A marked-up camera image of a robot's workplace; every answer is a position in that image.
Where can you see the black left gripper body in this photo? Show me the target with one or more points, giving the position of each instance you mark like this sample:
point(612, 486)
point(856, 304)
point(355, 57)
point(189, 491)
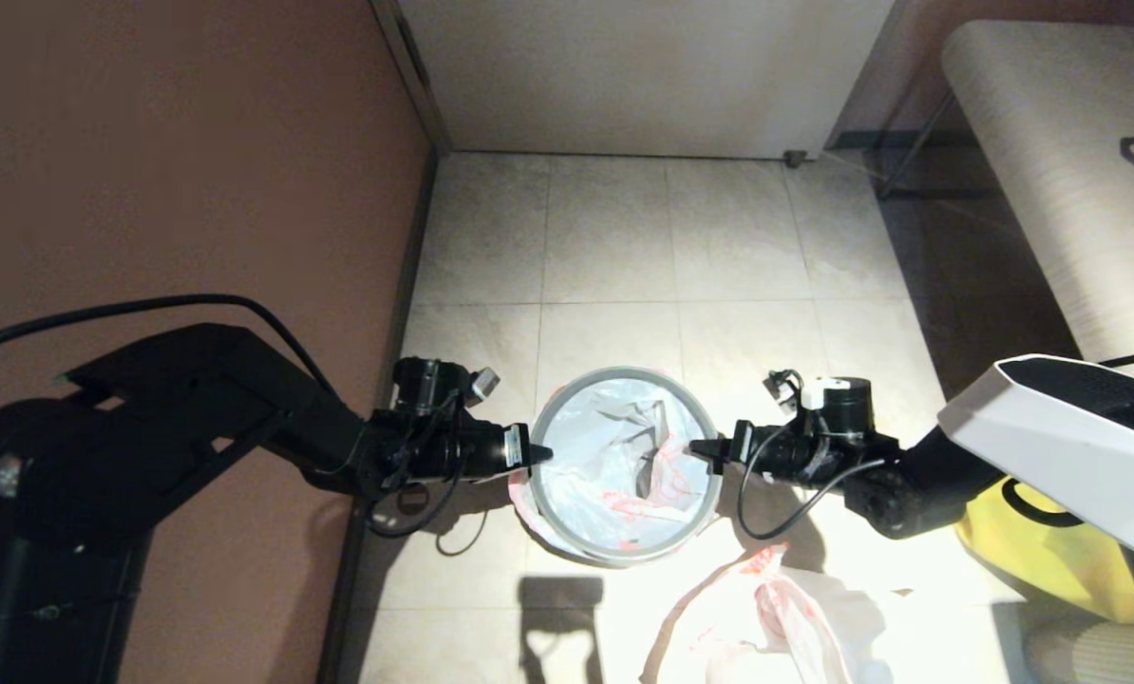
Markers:
point(491, 451)

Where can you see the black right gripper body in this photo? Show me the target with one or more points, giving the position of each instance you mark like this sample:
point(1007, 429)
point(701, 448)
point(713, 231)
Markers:
point(771, 451)

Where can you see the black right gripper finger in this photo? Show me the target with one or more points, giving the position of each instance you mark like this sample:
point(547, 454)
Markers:
point(714, 446)
point(717, 459)

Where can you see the fresh white plastic bag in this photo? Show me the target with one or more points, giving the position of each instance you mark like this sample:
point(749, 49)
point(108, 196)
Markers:
point(605, 456)

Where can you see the used white bin liner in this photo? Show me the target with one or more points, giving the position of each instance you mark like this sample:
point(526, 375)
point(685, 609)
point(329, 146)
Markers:
point(776, 627)

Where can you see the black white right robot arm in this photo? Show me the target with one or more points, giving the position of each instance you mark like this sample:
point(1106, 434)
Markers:
point(1051, 437)

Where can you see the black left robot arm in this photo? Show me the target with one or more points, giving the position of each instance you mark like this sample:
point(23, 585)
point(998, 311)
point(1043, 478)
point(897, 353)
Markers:
point(149, 437)

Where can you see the yellow bag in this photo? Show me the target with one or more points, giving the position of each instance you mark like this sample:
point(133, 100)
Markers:
point(1051, 560)

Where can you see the round metal floor plate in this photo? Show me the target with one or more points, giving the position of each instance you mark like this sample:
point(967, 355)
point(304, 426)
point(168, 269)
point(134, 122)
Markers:
point(413, 500)

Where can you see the dark grey baseboard strip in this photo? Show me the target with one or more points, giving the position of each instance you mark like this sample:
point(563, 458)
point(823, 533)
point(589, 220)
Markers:
point(406, 285)

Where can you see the small metal door stop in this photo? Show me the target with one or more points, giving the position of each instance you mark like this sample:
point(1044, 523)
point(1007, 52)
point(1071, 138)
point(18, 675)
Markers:
point(795, 159)

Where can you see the white door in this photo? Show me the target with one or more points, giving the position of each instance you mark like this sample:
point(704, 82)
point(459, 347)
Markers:
point(643, 76)

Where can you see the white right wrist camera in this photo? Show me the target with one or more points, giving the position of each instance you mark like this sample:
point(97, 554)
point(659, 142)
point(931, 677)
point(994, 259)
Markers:
point(784, 388)

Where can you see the black metal bench frame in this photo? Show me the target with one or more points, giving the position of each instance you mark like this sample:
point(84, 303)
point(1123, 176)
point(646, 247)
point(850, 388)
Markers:
point(914, 157)

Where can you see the grey door frame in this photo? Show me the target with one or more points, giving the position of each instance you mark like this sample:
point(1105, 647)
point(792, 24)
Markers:
point(415, 76)

